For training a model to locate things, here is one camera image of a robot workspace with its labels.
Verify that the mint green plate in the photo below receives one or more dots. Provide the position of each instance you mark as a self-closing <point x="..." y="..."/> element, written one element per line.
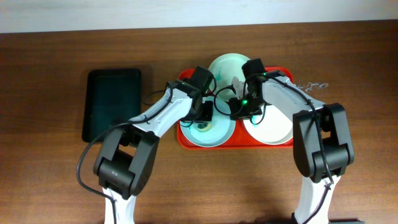
<point x="224" y="68"/>

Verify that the white plate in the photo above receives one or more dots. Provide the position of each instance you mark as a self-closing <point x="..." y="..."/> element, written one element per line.
<point x="273" y="128"/>

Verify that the green yellow sponge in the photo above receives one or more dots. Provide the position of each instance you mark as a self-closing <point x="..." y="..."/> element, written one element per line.
<point x="204" y="127"/>

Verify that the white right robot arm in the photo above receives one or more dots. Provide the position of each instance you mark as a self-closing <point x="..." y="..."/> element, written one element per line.
<point x="322" y="149"/>

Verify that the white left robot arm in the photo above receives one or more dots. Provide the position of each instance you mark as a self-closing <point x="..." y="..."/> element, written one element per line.
<point x="126" y="157"/>

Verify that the red plastic tray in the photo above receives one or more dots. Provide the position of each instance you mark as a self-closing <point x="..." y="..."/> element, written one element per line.
<point x="240" y="139"/>

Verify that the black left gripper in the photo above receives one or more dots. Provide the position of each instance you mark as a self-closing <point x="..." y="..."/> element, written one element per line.
<point x="203" y="114"/>

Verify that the light blue plate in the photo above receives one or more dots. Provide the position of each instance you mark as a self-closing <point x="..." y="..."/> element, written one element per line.
<point x="222" y="129"/>

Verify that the black plastic tray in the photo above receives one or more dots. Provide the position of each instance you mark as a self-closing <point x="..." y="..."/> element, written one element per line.
<point x="112" y="95"/>

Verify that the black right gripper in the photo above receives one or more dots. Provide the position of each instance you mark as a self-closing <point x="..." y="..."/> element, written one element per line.
<point x="241" y="109"/>

